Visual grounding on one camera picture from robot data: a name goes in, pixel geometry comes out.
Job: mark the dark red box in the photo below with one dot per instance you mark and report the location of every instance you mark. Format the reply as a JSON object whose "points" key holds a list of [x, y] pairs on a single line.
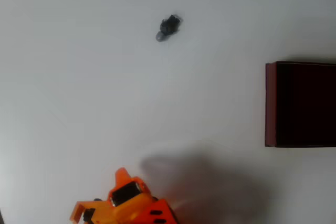
{"points": [[304, 103]]}

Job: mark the small dark grey object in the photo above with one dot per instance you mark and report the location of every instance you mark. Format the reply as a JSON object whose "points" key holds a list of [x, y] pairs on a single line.
{"points": [[168, 26]]}

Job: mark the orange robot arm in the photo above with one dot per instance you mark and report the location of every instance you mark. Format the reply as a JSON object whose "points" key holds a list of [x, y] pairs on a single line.
{"points": [[134, 205]]}

